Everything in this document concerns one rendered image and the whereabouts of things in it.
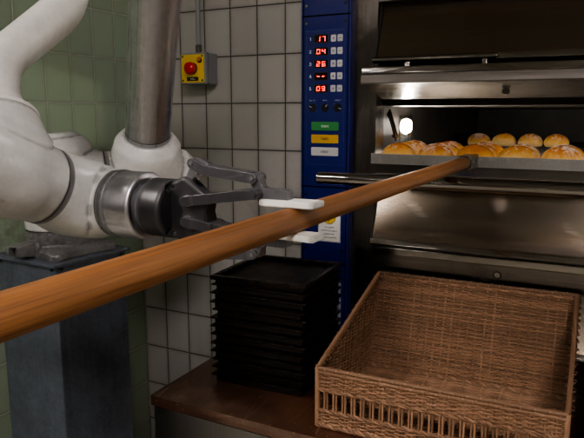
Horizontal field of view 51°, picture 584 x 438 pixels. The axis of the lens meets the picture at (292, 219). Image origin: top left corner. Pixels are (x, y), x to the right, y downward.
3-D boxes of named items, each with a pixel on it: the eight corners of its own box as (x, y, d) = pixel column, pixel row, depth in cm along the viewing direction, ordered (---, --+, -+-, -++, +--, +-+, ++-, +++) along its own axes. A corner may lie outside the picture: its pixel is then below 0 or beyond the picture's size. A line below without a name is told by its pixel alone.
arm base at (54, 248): (-14, 256, 138) (-16, 232, 137) (67, 239, 157) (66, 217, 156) (40, 266, 129) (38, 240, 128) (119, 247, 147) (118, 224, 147)
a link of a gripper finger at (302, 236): (258, 230, 71) (258, 236, 71) (313, 237, 68) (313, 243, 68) (271, 226, 74) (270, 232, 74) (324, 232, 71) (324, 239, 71)
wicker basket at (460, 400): (374, 356, 189) (375, 268, 185) (574, 391, 165) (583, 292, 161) (309, 428, 146) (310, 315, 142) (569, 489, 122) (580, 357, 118)
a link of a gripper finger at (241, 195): (199, 204, 79) (197, 194, 79) (275, 195, 74) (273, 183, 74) (180, 209, 75) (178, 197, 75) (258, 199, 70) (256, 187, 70)
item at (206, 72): (193, 85, 208) (192, 55, 206) (218, 84, 204) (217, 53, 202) (180, 84, 202) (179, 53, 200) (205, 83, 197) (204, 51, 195)
